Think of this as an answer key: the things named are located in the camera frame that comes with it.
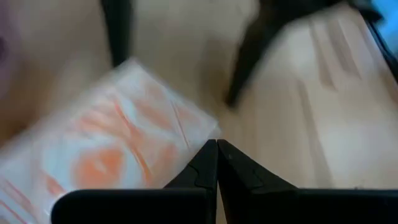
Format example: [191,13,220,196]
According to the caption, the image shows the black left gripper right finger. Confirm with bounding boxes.
[217,139,398,224]

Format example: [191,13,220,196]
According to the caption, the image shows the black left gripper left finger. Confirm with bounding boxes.
[51,139,218,224]

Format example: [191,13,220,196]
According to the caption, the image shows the orange-printed playing card box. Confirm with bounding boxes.
[0,57,222,224]

